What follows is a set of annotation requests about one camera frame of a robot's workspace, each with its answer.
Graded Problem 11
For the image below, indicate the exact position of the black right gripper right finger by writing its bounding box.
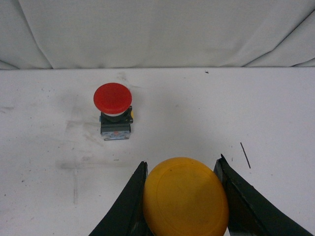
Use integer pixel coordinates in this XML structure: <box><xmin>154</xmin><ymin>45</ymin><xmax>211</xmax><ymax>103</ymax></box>
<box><xmin>214</xmin><ymin>155</ymin><xmax>311</xmax><ymax>236</ymax></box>

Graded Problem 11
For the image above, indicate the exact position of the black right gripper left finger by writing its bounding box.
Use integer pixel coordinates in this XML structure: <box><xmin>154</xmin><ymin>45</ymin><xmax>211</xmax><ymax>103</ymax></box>
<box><xmin>90</xmin><ymin>161</ymin><xmax>149</xmax><ymax>236</ymax></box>

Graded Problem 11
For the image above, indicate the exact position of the yellow mushroom push button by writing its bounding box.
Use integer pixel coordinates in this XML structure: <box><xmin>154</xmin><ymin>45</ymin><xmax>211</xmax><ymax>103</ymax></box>
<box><xmin>143</xmin><ymin>157</ymin><xmax>229</xmax><ymax>236</ymax></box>

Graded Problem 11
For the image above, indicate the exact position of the red mushroom push button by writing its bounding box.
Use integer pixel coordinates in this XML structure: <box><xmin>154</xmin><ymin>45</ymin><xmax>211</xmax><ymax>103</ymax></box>
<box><xmin>93</xmin><ymin>83</ymin><xmax>133</xmax><ymax>141</ymax></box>

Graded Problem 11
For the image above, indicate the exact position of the white curtain backdrop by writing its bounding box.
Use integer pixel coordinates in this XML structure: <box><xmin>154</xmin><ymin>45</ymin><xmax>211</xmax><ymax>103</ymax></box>
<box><xmin>0</xmin><ymin>0</ymin><xmax>315</xmax><ymax>70</ymax></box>

